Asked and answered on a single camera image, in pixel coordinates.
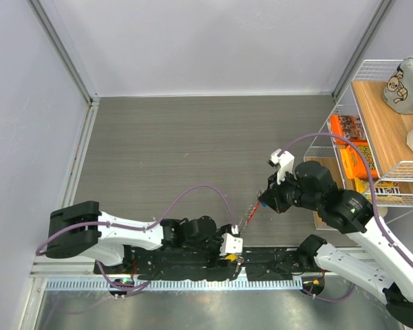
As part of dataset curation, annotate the orange snack box top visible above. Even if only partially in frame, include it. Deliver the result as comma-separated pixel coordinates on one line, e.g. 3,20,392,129
329,114,366,142

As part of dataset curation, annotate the orange yellow snack box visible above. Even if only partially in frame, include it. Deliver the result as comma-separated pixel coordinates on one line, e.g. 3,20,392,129
340,142,379,181

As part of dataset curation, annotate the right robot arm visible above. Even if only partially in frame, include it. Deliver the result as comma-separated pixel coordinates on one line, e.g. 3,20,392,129
258,160,413,329

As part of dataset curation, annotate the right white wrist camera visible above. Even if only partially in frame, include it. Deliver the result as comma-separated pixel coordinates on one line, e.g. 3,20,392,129
267,148,295,187

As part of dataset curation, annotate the white wire shelf rack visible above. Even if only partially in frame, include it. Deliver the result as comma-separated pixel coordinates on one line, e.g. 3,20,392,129
302,60,413,231

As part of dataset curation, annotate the silver key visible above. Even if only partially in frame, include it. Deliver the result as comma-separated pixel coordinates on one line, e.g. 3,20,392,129
236,255,244,265

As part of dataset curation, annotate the yellow key tag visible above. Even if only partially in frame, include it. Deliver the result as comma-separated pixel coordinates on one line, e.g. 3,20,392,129
224,254,237,262

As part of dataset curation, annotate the grey printed pouch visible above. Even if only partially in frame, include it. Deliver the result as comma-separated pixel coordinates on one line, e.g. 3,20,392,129
382,55,413,115

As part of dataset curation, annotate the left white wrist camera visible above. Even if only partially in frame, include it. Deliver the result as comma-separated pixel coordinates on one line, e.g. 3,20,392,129
220,225,243,256

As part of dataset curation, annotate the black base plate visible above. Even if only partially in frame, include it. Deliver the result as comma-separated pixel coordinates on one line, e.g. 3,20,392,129
103,247,322,282

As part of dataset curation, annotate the yellow snack bag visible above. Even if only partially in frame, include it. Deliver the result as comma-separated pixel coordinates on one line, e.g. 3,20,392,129
354,178,402,203

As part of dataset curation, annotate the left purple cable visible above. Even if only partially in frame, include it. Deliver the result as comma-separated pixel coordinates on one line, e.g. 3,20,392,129
35,184,238,298

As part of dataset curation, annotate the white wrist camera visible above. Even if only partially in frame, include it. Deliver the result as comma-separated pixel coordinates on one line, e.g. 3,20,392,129
267,148,295,187
220,225,243,256

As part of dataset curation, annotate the white slotted cable duct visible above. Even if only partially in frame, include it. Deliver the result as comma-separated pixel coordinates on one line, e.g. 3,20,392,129
45,276,303,292

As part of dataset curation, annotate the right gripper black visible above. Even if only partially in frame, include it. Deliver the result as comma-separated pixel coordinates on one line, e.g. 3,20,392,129
260,167,322,212

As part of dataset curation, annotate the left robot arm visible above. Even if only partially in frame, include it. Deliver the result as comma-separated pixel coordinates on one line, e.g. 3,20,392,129
36,201,243,274

